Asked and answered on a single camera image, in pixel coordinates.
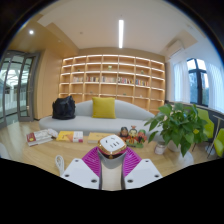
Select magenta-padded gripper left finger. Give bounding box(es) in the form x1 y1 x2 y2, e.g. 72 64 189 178
61 145 103 191

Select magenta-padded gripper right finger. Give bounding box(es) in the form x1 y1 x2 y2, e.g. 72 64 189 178
121 146 163 191

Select white cube charger gold band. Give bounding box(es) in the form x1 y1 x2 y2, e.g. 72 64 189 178
97 134 128 191

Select small white jar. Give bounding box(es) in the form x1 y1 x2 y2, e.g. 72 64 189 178
153 141 168 156

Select colourful three-figure ornament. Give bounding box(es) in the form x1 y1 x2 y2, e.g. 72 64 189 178
118 125 148 149

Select plain yellow book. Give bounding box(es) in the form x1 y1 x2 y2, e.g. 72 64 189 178
87 131 116 144

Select light grey curved sofa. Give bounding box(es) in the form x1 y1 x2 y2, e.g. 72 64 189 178
38 99 164 135

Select red and white book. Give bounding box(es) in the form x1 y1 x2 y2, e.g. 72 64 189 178
25 128 59 148

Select green potted plant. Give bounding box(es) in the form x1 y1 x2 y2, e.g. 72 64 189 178
143 102 209 158

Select black backpack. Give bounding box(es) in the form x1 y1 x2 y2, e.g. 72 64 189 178
51 95 77 121

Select yellow square cushion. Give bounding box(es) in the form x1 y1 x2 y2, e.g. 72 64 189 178
91 96 117 120

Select white sheer curtain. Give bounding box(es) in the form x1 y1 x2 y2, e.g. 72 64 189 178
208 63 224 114
171 59 191 104

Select grey framed glass door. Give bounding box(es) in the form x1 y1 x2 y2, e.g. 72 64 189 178
0 49 41 129

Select dark framed window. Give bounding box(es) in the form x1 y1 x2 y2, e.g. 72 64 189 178
185 58 210 108

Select long ceiling light strip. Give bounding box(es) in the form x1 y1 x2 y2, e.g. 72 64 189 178
118 19 125 49

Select wooden wall shelf unit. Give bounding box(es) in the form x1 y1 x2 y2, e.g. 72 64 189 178
58 54 166 116

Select white wall air conditioner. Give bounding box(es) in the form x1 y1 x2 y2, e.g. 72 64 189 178
165 39 185 58

